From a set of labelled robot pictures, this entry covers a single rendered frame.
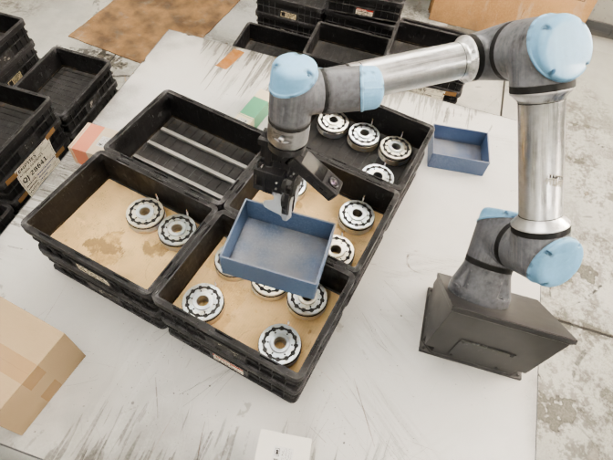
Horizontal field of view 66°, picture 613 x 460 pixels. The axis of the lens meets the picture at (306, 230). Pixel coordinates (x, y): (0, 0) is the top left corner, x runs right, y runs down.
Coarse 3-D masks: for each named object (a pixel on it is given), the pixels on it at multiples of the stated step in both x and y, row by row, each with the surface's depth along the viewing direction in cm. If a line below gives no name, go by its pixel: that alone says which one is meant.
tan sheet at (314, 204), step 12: (264, 192) 141; (312, 192) 142; (300, 204) 139; (312, 204) 140; (324, 204) 140; (336, 204) 140; (312, 216) 137; (324, 216) 138; (336, 216) 138; (336, 228) 136; (372, 228) 136; (360, 240) 134; (336, 252) 131; (360, 252) 132
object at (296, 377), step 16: (208, 224) 121; (176, 272) 114; (160, 288) 110; (160, 304) 108; (336, 304) 112; (192, 320) 107; (224, 336) 107; (320, 336) 107; (256, 352) 104; (272, 368) 103; (304, 368) 103
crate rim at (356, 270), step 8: (312, 152) 137; (320, 160) 136; (328, 160) 136; (336, 168) 135; (344, 168) 135; (248, 176) 131; (360, 176) 134; (240, 184) 129; (376, 184) 133; (384, 184) 133; (240, 192) 128; (392, 192) 132; (232, 200) 126; (392, 200) 130; (224, 208) 124; (232, 208) 125; (392, 208) 128; (384, 216) 128; (384, 224) 125; (376, 232) 124; (376, 240) 123; (368, 248) 122; (328, 256) 119; (368, 256) 122; (336, 264) 118; (344, 264) 118; (360, 264) 118; (352, 272) 117
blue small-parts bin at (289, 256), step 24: (240, 216) 99; (264, 216) 104; (240, 240) 103; (264, 240) 103; (288, 240) 103; (312, 240) 104; (240, 264) 93; (264, 264) 100; (288, 264) 100; (312, 264) 101; (288, 288) 96; (312, 288) 92
